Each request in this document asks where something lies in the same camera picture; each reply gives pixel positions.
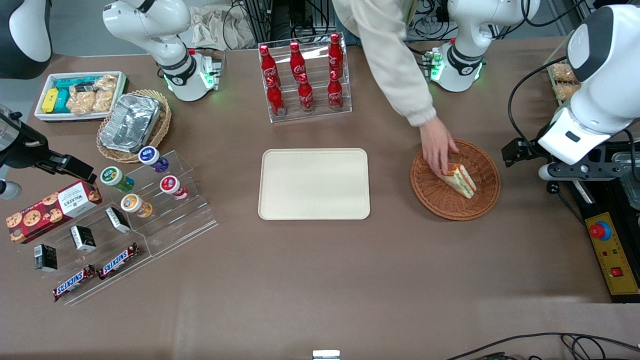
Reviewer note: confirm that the red cola bottle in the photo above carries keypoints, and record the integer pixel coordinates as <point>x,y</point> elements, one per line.
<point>268,65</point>
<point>335,92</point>
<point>297,62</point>
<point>275,100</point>
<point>305,95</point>
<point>335,55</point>

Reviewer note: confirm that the steel pan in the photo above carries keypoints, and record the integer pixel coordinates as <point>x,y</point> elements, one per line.
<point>631,185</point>

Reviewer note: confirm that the Snickers chocolate bar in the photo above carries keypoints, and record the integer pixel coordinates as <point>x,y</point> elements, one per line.
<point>118,261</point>
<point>73,282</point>

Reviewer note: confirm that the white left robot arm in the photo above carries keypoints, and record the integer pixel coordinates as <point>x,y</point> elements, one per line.
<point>600,75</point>

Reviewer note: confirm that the clear acrylic bottle rack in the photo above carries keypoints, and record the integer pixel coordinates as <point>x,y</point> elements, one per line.
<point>312,116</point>

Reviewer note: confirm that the person's bare hand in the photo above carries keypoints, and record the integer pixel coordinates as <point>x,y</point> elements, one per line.
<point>436,145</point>

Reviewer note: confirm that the long teal snack box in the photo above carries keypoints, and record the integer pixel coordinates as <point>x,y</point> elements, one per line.
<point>70,83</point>

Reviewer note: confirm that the short teal snack box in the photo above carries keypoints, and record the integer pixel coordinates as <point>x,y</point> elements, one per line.
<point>62,101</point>

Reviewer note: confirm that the clear acrylic stepped snack stand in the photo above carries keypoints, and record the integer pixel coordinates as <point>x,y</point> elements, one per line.
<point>75,260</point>

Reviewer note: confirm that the green lid yogurt cup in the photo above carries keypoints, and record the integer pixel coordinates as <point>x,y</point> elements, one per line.
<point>114,177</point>

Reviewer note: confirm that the beige cloth bag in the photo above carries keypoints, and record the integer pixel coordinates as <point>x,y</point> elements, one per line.
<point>220,27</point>

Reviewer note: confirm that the white plastic bin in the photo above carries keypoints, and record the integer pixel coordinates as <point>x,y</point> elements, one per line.
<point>42,116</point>

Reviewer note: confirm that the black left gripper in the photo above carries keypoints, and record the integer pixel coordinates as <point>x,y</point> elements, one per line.
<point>526,149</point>

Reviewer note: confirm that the oval wicker basket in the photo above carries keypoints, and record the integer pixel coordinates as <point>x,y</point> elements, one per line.
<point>162,125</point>

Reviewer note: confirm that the yellow snack box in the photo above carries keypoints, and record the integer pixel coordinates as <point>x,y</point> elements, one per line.
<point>50,100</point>

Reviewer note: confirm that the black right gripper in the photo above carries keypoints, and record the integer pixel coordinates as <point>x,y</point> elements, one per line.
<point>22,150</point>

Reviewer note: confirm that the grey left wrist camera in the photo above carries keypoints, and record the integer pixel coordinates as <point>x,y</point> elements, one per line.
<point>580,171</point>

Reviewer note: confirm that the purple lid yogurt cup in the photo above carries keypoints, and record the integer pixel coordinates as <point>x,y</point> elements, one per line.
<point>151,157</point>

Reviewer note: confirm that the orange lid yogurt cup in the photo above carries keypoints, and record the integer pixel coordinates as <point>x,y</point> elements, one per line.
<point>134,205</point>

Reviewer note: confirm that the yellow control panel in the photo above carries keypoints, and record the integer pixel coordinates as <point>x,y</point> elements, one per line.
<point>617,260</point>

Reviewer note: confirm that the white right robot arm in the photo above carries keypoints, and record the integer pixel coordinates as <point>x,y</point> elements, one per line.
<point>150,25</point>

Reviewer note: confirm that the aluminium foil tray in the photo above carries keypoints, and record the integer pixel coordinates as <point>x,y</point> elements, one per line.
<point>131,122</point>

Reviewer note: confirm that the beige plastic tray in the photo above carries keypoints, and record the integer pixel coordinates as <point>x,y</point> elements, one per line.
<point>314,184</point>

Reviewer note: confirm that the triangular sandwich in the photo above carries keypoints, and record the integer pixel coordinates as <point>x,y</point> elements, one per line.
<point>461,181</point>

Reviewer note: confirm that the small black carton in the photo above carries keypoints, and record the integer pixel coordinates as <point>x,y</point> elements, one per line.
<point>118,220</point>
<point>45,258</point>
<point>82,238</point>

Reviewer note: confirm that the red Walkers cookie box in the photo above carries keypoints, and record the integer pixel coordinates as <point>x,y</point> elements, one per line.
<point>50,210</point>

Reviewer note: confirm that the red emergency stop button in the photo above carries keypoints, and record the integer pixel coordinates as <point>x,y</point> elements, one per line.
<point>600,231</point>

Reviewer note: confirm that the beige sleeved forearm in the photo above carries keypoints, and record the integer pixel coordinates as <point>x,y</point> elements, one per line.
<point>395,65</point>

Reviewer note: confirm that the small white device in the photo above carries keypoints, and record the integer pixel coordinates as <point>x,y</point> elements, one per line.
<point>326,355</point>

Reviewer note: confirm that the black appliance housing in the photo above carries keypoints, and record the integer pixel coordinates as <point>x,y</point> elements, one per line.
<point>600,200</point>

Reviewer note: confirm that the clear bag of fried snacks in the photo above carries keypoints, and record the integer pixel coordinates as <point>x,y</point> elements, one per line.
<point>564,73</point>
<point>567,92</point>

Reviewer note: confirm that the round brown wicker basket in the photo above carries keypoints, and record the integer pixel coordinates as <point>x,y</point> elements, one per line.
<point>480,200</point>

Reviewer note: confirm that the clear bag of crackers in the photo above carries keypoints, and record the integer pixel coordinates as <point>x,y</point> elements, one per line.
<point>81,102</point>
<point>103,100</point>
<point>107,82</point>

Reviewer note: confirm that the red lid yogurt cup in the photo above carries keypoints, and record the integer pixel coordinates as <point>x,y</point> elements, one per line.
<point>172,186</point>

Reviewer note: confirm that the clear acrylic stepped cup stand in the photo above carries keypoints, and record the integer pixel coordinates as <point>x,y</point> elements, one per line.
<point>185,220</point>

